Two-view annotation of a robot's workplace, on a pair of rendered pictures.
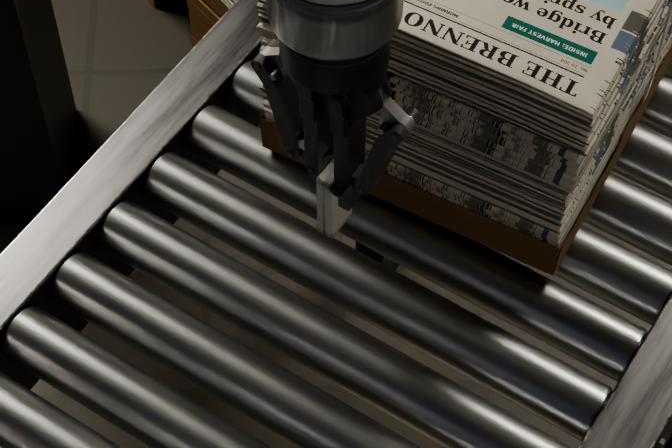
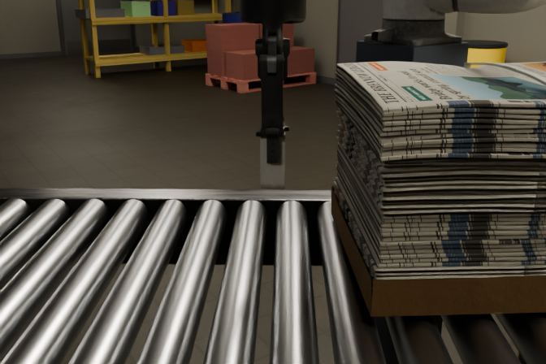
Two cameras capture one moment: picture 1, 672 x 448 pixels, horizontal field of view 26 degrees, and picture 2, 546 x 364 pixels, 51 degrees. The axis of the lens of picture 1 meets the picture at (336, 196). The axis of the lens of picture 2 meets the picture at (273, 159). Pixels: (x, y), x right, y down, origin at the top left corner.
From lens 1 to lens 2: 96 cm
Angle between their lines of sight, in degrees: 58
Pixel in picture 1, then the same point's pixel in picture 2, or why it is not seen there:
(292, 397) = (186, 266)
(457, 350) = (276, 310)
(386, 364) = (236, 285)
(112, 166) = (274, 193)
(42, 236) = (219, 192)
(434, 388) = (235, 305)
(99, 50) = not seen: outside the picture
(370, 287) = (285, 267)
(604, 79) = (416, 105)
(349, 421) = (185, 286)
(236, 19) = not seen: hidden behind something
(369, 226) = (327, 259)
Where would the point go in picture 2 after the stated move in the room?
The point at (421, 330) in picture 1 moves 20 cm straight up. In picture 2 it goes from (277, 294) to (277, 126)
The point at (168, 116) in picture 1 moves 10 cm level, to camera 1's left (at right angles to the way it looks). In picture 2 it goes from (318, 196) to (285, 179)
